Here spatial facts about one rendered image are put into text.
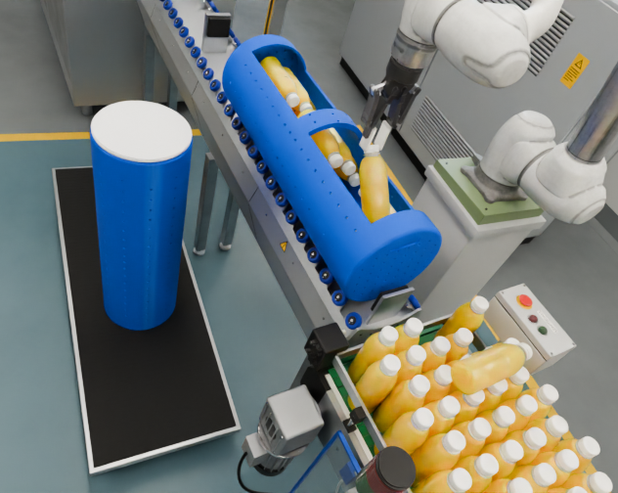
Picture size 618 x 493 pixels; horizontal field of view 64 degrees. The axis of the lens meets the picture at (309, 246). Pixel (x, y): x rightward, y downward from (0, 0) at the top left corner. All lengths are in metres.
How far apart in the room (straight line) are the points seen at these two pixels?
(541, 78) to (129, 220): 2.11
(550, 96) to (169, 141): 1.94
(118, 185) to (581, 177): 1.29
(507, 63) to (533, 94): 1.94
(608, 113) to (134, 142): 1.25
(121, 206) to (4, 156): 1.57
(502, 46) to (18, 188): 2.43
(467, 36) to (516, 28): 0.08
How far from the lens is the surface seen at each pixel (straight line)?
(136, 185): 1.50
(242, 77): 1.62
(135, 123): 1.56
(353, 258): 1.16
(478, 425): 1.12
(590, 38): 2.73
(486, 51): 0.95
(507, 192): 1.77
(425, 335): 1.44
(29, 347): 2.30
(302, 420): 1.24
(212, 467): 2.07
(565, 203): 1.59
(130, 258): 1.75
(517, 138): 1.67
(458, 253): 1.77
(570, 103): 2.75
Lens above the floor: 1.97
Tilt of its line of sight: 46 degrees down
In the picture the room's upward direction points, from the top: 21 degrees clockwise
